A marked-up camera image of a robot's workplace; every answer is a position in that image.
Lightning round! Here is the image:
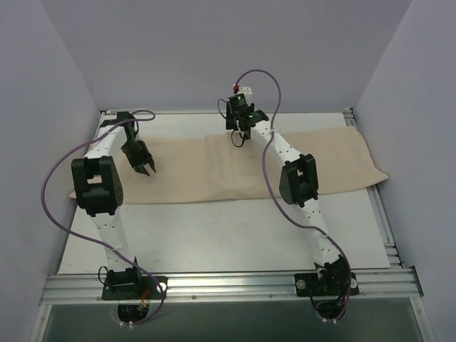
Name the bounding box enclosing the purple cable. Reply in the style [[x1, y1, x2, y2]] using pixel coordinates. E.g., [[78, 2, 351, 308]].
[[41, 110, 168, 327], [234, 69, 352, 321]]

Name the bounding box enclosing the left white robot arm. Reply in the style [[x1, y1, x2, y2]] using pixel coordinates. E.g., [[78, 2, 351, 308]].
[[71, 111, 155, 299]]

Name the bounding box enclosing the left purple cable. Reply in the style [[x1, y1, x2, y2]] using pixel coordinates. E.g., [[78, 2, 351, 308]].
[[41, 110, 168, 327]]

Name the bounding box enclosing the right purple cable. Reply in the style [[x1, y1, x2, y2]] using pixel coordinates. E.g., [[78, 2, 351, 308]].
[[234, 69, 352, 321]]

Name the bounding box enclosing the beige cloth kit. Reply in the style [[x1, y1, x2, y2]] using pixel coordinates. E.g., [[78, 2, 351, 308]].
[[115, 127, 388, 204]]

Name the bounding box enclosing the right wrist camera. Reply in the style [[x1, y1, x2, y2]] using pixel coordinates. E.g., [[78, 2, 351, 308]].
[[239, 86, 253, 105]]

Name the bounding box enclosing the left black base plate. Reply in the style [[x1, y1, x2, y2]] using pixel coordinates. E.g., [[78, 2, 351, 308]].
[[101, 274, 167, 301]]

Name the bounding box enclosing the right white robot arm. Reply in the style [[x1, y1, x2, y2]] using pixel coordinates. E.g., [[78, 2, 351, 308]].
[[226, 91, 351, 294]]

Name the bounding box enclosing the aluminium rail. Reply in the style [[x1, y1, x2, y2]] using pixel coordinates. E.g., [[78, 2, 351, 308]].
[[39, 268, 423, 305], [100, 108, 354, 115]]

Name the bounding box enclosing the back aluminium rail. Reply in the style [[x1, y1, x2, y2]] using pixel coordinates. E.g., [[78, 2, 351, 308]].
[[100, 108, 354, 115]]

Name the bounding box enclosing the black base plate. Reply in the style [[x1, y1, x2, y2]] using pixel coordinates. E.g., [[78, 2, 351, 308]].
[[294, 272, 347, 298], [101, 274, 167, 301]]

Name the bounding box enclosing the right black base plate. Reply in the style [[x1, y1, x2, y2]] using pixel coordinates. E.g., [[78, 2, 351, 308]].
[[294, 272, 347, 298]]

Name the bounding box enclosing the front aluminium rail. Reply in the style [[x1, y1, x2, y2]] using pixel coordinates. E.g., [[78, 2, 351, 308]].
[[39, 268, 423, 305]]

